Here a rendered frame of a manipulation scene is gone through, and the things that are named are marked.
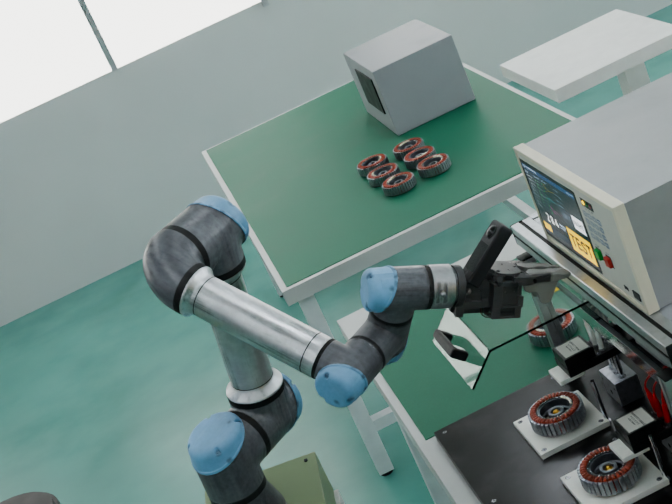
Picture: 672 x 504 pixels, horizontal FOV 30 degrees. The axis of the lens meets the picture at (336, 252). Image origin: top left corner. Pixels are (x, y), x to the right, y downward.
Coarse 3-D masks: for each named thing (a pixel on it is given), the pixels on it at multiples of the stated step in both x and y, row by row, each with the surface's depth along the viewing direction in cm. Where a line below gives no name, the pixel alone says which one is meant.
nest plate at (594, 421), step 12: (588, 408) 249; (528, 420) 253; (588, 420) 245; (600, 420) 243; (528, 432) 249; (576, 432) 243; (588, 432) 242; (540, 444) 244; (552, 444) 243; (564, 444) 242; (540, 456) 242
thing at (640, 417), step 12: (636, 408) 226; (624, 420) 225; (636, 420) 223; (648, 420) 222; (660, 420) 224; (624, 432) 222; (636, 432) 220; (648, 432) 221; (660, 432) 221; (612, 444) 227; (624, 444) 225; (636, 444) 221; (648, 444) 221; (624, 456) 222; (636, 456) 222
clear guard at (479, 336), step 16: (560, 288) 236; (528, 304) 235; (544, 304) 233; (560, 304) 230; (576, 304) 228; (448, 320) 246; (464, 320) 240; (480, 320) 237; (496, 320) 235; (512, 320) 232; (528, 320) 230; (544, 320) 227; (464, 336) 237; (480, 336) 232; (496, 336) 229; (512, 336) 227; (480, 352) 229; (464, 368) 233; (480, 368) 227
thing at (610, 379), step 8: (608, 368) 251; (624, 368) 248; (608, 376) 248; (616, 376) 247; (624, 376) 246; (632, 376) 245; (608, 384) 249; (616, 384) 245; (624, 384) 245; (632, 384) 245; (640, 384) 246; (608, 392) 252; (616, 392) 246; (624, 392) 246; (632, 392) 246; (640, 392) 246; (616, 400) 249; (624, 400) 246; (632, 400) 247
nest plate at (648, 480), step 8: (640, 456) 228; (648, 464) 226; (576, 472) 232; (648, 472) 224; (656, 472) 223; (568, 480) 231; (576, 480) 230; (640, 480) 222; (648, 480) 222; (656, 480) 221; (664, 480) 220; (568, 488) 229; (576, 488) 228; (632, 488) 221; (640, 488) 220; (648, 488) 220; (656, 488) 220; (576, 496) 226; (584, 496) 225; (592, 496) 224; (600, 496) 223; (608, 496) 222; (616, 496) 221; (624, 496) 220; (632, 496) 219; (640, 496) 220
